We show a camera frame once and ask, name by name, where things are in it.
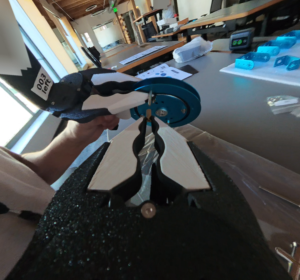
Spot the person's left hand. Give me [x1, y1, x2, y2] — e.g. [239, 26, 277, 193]
[91, 114, 120, 131]

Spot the white plastic bag with box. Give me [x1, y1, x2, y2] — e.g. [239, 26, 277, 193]
[172, 36, 213, 63]

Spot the pile of small screw bags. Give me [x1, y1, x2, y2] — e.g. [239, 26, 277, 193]
[266, 95, 300, 116]

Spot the person's left forearm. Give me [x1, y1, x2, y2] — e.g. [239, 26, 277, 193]
[21, 120, 94, 185]

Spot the grey desk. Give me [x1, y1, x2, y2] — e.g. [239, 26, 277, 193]
[103, 36, 300, 262]

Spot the instruction sheet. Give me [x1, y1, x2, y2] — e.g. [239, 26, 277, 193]
[135, 63, 193, 81]

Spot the white foam sheet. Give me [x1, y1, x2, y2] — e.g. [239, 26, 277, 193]
[219, 57, 300, 86]

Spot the blue round base assembly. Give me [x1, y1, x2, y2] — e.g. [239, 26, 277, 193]
[130, 76, 202, 128]

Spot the black handheld meter device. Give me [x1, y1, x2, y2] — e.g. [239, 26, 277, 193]
[229, 28, 255, 51]

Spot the blue U bracket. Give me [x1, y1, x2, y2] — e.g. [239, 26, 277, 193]
[273, 55, 300, 71]

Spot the metal cross wrench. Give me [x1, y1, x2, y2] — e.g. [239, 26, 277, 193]
[274, 241, 300, 274]

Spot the person's beige clothing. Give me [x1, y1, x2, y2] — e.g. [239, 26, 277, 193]
[0, 146, 57, 280]

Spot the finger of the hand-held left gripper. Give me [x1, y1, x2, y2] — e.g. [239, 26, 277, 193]
[90, 72, 143, 92]
[81, 88, 155, 121]

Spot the clear plastic bag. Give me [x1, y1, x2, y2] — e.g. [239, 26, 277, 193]
[107, 124, 300, 269]

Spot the black office chair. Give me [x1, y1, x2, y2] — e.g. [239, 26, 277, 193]
[210, 0, 224, 13]

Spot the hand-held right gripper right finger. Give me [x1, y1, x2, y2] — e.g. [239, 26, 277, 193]
[151, 116, 212, 193]

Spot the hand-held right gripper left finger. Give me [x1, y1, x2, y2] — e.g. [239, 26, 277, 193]
[87, 117, 148, 192]

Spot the thin metal rod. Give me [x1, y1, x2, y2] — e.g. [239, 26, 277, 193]
[259, 186, 300, 208]

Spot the printed paper sheet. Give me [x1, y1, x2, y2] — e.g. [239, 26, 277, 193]
[119, 45, 168, 65]

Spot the blue servo bracket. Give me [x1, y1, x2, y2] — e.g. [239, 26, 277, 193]
[235, 52, 270, 70]
[257, 46, 281, 56]
[281, 30, 300, 40]
[267, 36, 298, 49]

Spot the black card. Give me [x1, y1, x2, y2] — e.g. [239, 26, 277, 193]
[179, 64, 199, 75]

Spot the wood-edged desk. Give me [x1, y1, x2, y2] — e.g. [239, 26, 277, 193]
[180, 0, 300, 31]
[101, 40, 187, 72]

